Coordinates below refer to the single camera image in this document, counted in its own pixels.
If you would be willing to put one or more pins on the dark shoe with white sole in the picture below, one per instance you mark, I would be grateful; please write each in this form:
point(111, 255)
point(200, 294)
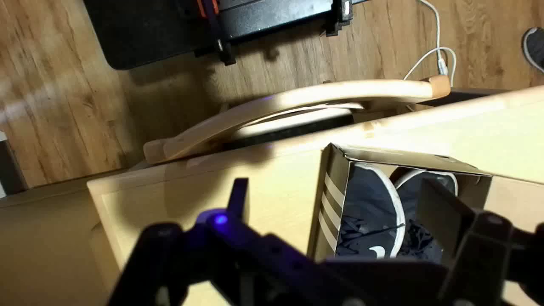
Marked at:
point(535, 48)

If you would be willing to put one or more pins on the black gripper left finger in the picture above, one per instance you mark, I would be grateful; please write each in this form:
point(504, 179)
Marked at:
point(171, 265)

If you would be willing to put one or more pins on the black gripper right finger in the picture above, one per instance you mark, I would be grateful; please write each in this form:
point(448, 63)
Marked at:
point(487, 255)

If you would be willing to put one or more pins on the navy sneaker with white sole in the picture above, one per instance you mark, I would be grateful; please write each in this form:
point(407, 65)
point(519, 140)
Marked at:
point(426, 226)

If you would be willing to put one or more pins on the light wooden chair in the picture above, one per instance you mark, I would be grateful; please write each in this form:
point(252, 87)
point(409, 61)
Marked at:
point(295, 99)

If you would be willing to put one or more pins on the navy sneaker with white swoosh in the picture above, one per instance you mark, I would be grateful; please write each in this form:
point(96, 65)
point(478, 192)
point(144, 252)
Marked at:
point(368, 209)

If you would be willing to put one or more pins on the black striped shoe box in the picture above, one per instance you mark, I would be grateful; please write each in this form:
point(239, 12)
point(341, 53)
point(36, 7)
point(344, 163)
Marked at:
point(325, 192)

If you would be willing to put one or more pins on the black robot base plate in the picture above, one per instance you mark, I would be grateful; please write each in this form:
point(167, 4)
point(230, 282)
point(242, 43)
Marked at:
point(147, 27)

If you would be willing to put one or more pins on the orange black clamp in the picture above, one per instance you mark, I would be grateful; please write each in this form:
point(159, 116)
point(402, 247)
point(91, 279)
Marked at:
point(218, 34)

